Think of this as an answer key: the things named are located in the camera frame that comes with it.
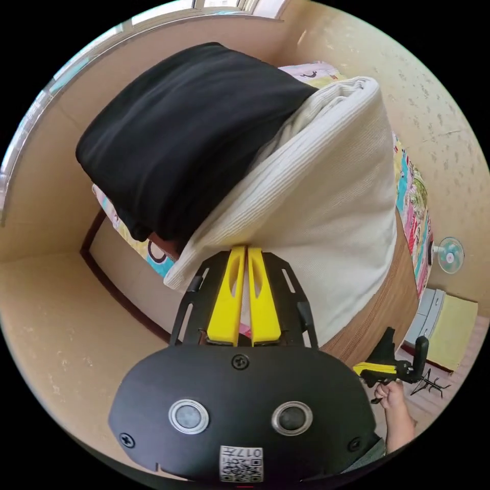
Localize fan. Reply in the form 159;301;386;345
431;236;466;275

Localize white pants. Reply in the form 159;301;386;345
163;76;399;348

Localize yellow mat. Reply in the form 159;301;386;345
426;292;479;373

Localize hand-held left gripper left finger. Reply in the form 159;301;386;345
206;246;247;344

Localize person's right hand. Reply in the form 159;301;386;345
374;381;406;411

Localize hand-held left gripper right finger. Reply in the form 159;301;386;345
248;248;282;346

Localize white cupboard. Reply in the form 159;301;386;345
405;287;447;348

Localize black garment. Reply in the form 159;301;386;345
75;41;319;242

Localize person's right forearm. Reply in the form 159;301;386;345
384;405;417;455

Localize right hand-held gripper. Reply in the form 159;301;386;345
352;327;423;388

